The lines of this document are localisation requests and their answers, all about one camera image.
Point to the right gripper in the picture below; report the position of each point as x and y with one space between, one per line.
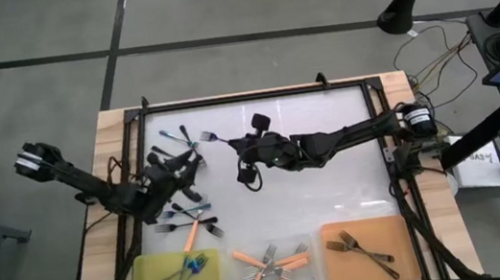
275 151

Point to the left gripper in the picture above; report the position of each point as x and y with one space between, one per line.
164 185

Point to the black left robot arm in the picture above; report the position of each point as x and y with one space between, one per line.
92 187

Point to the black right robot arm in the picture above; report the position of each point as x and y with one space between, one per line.
351 134

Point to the white table mat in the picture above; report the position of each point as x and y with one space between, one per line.
311 199

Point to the orange plastic tray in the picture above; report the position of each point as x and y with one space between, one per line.
389 238

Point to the black stand strut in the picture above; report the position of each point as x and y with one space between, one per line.
477 139

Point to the white printed paper box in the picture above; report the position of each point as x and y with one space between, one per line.
477 173

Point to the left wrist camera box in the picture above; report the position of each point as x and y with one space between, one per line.
153 159

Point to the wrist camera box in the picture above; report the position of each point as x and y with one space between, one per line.
153 159
261 123

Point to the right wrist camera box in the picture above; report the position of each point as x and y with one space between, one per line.
261 123

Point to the black table frame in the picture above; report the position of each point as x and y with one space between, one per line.
249 96

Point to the black frame clamp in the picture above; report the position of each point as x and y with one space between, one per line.
322 79
144 101

